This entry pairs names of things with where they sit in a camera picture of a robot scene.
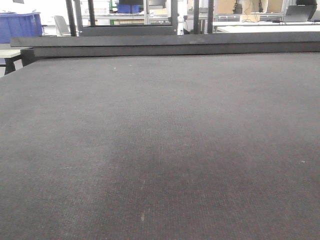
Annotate blue storage bin background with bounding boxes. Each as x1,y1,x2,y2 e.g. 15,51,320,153
117,4,140,14

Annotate black metal frame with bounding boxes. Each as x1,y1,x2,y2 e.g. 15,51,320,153
65,0,178,37

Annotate blue plastic crate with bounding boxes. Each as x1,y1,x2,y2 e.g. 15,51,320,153
0,12,43,44

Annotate black rail beam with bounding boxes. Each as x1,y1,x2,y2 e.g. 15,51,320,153
10,32,320,58

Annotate white workbench table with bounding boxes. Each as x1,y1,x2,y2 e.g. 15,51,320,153
213,21,320,34

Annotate grey chair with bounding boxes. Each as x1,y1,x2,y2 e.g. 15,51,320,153
53,15,71,37

